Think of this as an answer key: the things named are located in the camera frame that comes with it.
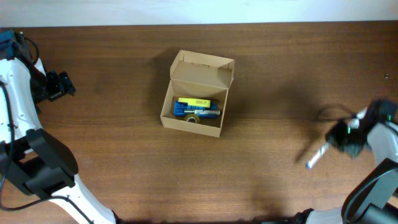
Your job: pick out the black cap whiteboard marker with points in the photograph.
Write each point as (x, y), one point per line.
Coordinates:
(205, 112)

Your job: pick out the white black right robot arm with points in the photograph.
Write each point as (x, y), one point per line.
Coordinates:
(373, 128)

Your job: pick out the yellow adhesive tape roll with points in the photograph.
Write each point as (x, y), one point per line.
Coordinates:
(192, 118)

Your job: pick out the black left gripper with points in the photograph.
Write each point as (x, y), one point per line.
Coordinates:
(60, 88)

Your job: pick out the blue plastic tape dispenser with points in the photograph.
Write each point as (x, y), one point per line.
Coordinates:
(179, 108)

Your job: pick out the brown cardboard box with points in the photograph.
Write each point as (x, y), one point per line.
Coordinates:
(202, 76)

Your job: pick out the blue cap whiteboard marker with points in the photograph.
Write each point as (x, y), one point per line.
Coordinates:
(317, 156)

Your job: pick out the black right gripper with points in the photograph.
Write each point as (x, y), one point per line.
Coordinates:
(333, 138)

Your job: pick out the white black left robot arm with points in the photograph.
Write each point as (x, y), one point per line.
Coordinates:
(33, 160)

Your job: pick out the yellow highlighter black cap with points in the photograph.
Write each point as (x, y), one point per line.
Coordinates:
(195, 102)

